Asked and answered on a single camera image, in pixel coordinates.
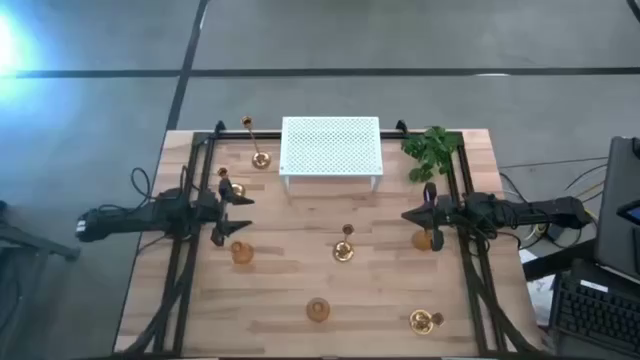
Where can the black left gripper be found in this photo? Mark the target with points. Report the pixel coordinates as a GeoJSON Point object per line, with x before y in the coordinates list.
{"type": "Point", "coordinates": [207, 210]}

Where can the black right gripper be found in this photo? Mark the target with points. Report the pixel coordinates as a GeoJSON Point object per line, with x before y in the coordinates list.
{"type": "Point", "coordinates": [447, 212]}

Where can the short brass candlestick holder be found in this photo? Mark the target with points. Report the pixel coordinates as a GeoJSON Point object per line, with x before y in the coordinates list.
{"type": "Point", "coordinates": [421, 322]}
{"type": "Point", "coordinates": [238, 189]}

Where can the amber ribbed glass candle holder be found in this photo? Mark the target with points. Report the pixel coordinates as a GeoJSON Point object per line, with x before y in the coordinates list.
{"type": "Point", "coordinates": [421, 241]}
{"type": "Point", "coordinates": [318, 310]}
{"type": "Point", "coordinates": [242, 254]}

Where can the tall brass candlestick holder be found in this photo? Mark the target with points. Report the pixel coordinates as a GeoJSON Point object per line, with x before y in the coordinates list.
{"type": "Point", "coordinates": [343, 251]}
{"type": "Point", "coordinates": [261, 160]}

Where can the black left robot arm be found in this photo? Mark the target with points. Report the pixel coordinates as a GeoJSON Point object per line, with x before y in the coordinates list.
{"type": "Point", "coordinates": [125, 220]}

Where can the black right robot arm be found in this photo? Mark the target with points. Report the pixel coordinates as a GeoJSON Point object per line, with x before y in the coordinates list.
{"type": "Point", "coordinates": [550, 207]}

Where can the green leafy plant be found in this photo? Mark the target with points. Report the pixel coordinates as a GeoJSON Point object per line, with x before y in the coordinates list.
{"type": "Point", "coordinates": [430, 150]}

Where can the white perforated metal shelf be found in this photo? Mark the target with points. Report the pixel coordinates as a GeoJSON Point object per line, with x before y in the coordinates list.
{"type": "Point", "coordinates": [330, 145]}

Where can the black side desk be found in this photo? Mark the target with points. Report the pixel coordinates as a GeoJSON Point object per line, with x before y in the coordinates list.
{"type": "Point", "coordinates": [555, 260]}

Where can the white paper sheet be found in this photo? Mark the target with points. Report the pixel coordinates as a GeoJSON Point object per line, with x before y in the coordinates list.
{"type": "Point", "coordinates": [540, 295]}

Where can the black computer keyboard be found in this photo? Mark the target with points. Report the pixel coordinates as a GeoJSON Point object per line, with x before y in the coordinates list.
{"type": "Point", "coordinates": [595, 315]}

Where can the black computer monitor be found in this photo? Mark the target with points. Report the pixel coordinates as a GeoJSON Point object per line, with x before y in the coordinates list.
{"type": "Point", "coordinates": [617, 175]}

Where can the dark metal stand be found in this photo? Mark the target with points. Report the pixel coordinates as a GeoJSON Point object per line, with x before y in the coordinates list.
{"type": "Point", "coordinates": [30, 242]}

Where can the small device with blue screen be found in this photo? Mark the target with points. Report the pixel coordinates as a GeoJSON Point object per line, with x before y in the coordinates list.
{"type": "Point", "coordinates": [632, 214]}

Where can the black aluminium table frame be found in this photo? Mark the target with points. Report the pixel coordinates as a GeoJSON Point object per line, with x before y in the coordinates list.
{"type": "Point", "coordinates": [235, 135]}

